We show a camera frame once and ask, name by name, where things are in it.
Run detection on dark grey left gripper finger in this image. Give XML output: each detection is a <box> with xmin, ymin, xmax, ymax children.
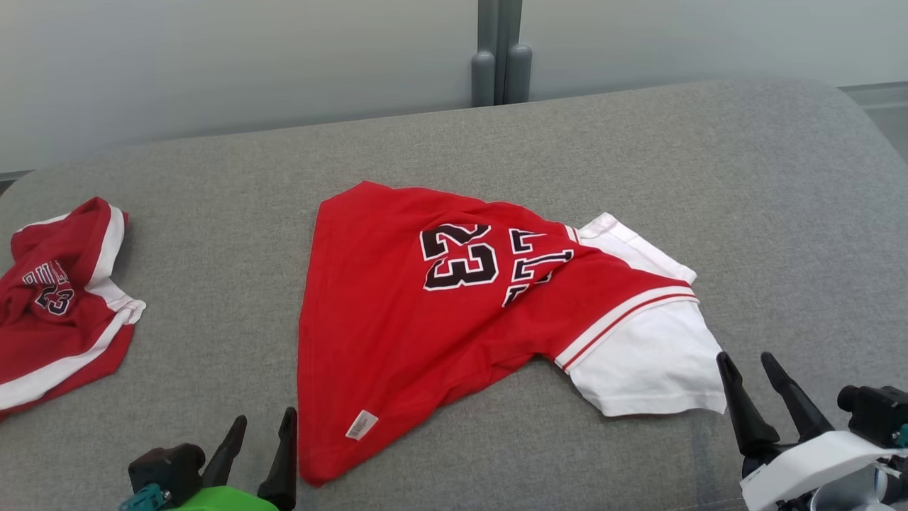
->
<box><xmin>202</xmin><ymin>415</ymin><xmax>248</xmax><ymax>490</ymax></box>
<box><xmin>257</xmin><ymin>407</ymin><xmax>299</xmax><ymax>511</ymax></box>

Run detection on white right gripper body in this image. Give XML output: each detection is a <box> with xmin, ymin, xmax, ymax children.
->
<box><xmin>740</xmin><ymin>429</ymin><xmax>902</xmax><ymax>511</ymax></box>

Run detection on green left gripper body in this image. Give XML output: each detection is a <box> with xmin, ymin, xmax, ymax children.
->
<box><xmin>170</xmin><ymin>485</ymin><xmax>282</xmax><ymax>511</ymax></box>

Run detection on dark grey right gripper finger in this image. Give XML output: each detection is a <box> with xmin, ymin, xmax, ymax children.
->
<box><xmin>716</xmin><ymin>351</ymin><xmax>782</xmax><ymax>459</ymax></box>
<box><xmin>760</xmin><ymin>352</ymin><xmax>837</xmax><ymax>442</ymax></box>

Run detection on red white basketball jersey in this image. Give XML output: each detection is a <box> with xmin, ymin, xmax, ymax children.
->
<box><xmin>297</xmin><ymin>181</ymin><xmax>728</xmax><ymax>488</ymax></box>

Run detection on red white basketball shorts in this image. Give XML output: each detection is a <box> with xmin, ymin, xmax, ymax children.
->
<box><xmin>0</xmin><ymin>197</ymin><xmax>148</xmax><ymax>421</ymax></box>

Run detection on teal left camera connector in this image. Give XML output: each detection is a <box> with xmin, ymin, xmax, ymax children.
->
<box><xmin>118</xmin><ymin>484</ymin><xmax>172</xmax><ymax>511</ymax></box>

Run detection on grey metal frame post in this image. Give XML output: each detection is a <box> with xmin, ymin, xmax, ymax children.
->
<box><xmin>471</xmin><ymin>0</ymin><xmax>533</xmax><ymax>108</ymax></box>

